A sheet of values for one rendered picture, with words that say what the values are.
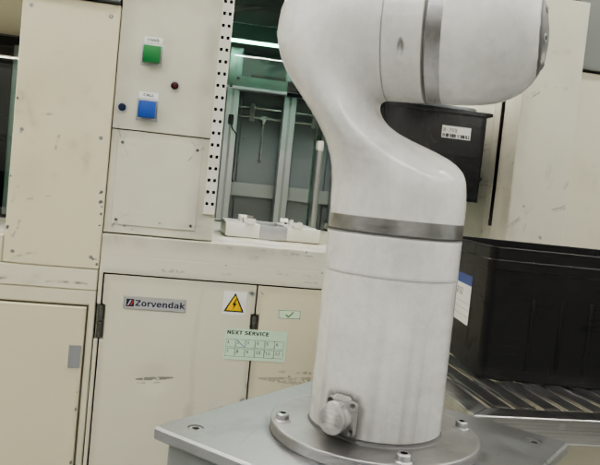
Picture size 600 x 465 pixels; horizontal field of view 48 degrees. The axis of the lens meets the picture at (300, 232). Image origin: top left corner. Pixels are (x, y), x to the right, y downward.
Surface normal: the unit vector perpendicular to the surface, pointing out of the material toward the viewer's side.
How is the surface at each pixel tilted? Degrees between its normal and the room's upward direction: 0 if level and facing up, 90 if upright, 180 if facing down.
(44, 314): 90
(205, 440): 0
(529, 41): 102
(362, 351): 90
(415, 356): 90
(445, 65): 131
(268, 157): 90
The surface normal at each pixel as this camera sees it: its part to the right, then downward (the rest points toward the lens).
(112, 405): 0.17, 0.07
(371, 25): -0.30, 0.12
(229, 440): 0.10, -0.99
